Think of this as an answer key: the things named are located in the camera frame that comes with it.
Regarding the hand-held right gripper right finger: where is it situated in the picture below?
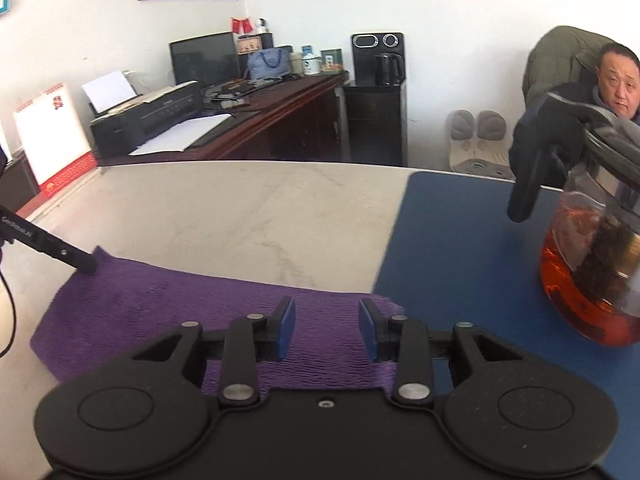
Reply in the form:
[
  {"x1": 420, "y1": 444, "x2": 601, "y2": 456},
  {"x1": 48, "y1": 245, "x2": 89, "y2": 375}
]
[{"x1": 356, "y1": 297, "x2": 523, "y2": 408}]

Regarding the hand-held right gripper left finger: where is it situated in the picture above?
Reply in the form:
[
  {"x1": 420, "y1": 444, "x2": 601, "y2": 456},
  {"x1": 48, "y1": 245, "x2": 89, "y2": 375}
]
[{"x1": 131, "y1": 295, "x2": 296, "y2": 408}]

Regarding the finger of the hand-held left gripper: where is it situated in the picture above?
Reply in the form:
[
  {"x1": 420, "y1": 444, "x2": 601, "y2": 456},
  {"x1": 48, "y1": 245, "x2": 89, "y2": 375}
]
[{"x1": 29, "y1": 231, "x2": 99, "y2": 275}]

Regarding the purple towel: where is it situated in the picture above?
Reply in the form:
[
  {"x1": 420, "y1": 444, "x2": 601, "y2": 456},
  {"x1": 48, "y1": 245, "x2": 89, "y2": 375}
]
[{"x1": 30, "y1": 246, "x2": 407, "y2": 394}]

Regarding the black box device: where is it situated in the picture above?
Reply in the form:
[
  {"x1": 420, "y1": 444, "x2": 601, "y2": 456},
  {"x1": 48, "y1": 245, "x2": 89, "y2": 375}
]
[{"x1": 0, "y1": 151, "x2": 41, "y2": 217}]

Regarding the red desk calendar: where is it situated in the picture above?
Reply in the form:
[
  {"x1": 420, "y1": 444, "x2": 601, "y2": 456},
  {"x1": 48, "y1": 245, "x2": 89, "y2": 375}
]
[{"x1": 12, "y1": 82, "x2": 99, "y2": 199}]

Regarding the blue table mat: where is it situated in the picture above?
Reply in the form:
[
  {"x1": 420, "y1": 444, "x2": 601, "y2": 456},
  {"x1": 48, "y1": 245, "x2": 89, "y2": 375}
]
[{"x1": 372, "y1": 170, "x2": 640, "y2": 480}]

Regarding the black printer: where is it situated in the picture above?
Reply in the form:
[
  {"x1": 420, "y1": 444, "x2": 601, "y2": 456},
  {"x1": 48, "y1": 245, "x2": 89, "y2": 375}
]
[{"x1": 90, "y1": 81, "x2": 206, "y2": 159}]

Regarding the white paper sheet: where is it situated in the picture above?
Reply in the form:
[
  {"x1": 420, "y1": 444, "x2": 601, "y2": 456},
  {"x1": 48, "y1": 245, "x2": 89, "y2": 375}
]
[{"x1": 129, "y1": 112, "x2": 234, "y2": 156}]

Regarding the dark wooden desk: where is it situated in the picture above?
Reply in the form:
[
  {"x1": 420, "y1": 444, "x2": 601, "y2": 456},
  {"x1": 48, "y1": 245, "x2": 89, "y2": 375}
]
[{"x1": 100, "y1": 70, "x2": 351, "y2": 165}]

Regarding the black water dispenser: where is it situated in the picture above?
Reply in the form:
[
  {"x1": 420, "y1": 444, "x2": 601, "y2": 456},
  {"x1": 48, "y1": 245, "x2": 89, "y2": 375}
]
[{"x1": 342, "y1": 32, "x2": 407, "y2": 167}]

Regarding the grey foot massager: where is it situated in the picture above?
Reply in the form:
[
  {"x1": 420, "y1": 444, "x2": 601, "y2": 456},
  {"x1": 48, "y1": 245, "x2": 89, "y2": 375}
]
[{"x1": 446, "y1": 109, "x2": 517, "y2": 179}]

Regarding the black keyboard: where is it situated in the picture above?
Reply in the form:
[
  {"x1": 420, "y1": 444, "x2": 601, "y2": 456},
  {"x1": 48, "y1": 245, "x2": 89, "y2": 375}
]
[{"x1": 202, "y1": 79, "x2": 252, "y2": 111}]

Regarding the glass teapot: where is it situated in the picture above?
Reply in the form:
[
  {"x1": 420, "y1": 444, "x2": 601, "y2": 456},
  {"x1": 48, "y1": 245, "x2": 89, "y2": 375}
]
[{"x1": 507, "y1": 92, "x2": 640, "y2": 349}]

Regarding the black computer monitor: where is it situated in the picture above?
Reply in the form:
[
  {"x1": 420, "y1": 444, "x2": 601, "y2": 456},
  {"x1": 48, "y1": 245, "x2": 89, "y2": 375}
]
[{"x1": 169, "y1": 31, "x2": 244, "y2": 89}]

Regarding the black kettle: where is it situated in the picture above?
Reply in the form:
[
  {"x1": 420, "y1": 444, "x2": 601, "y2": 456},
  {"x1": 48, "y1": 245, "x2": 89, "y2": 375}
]
[{"x1": 375, "y1": 53, "x2": 406, "y2": 86}]

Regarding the blue bag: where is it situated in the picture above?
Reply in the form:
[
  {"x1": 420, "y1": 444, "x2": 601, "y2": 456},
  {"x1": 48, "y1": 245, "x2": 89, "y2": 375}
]
[{"x1": 247, "y1": 47, "x2": 292, "y2": 81}]

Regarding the white jar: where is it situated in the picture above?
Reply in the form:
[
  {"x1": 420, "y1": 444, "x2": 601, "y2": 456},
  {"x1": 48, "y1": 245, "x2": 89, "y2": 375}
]
[{"x1": 300, "y1": 45, "x2": 321, "y2": 76}]

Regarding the green box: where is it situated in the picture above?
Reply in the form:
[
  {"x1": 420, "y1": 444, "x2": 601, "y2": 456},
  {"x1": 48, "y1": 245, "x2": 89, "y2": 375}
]
[{"x1": 320, "y1": 48, "x2": 344, "y2": 74}]

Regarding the wooden framed plaque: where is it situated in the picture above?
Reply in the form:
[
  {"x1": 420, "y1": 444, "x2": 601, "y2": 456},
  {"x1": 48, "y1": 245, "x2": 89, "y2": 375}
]
[{"x1": 235, "y1": 32, "x2": 275, "y2": 56}]

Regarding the black cable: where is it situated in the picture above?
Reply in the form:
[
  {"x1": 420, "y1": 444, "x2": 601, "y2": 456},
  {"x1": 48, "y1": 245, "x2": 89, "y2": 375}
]
[{"x1": 0, "y1": 244, "x2": 17, "y2": 359}]

